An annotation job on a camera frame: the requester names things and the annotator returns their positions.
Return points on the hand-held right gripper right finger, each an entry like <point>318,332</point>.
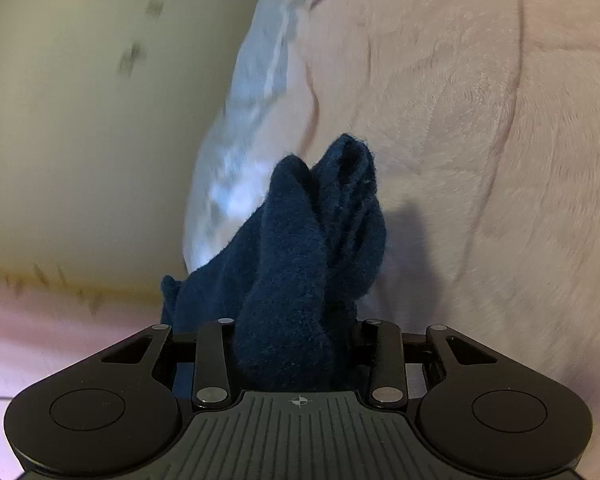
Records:
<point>382,350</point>

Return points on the pink fuzzy blanket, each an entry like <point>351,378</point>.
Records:
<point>480,110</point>

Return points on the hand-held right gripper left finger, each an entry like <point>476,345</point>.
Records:
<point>215,345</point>

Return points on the dark blue knit sweater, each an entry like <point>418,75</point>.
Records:
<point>300,260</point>

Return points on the bed with pink quilt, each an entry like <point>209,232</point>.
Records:
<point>250,110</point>

